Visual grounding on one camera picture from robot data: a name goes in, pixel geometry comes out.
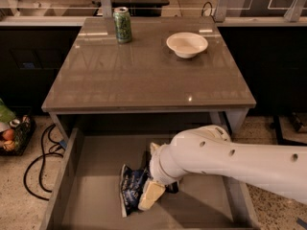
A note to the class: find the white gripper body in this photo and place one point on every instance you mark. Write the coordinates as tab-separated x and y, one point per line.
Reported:
155	167

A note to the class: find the blue Kettle chip bag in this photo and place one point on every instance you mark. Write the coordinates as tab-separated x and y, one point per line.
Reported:
131	187

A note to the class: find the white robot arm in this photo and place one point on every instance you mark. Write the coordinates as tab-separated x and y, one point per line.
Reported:
281	170

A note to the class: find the grey open top drawer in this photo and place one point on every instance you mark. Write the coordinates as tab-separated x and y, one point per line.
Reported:
86	194

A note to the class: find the green bag in basket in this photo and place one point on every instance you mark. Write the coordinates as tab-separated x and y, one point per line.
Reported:
6	115

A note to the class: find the white bowl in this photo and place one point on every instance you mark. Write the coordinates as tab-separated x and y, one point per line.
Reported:
187	45

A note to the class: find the black wheeled stand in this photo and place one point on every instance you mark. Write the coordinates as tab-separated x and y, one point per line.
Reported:
290	130

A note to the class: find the green soda can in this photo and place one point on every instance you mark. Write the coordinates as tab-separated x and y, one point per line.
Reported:
122	24

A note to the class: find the black basket with fruit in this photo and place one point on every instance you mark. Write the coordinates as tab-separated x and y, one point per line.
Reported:
24	128

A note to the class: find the orange fruit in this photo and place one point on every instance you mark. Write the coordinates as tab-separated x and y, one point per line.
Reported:
8	134

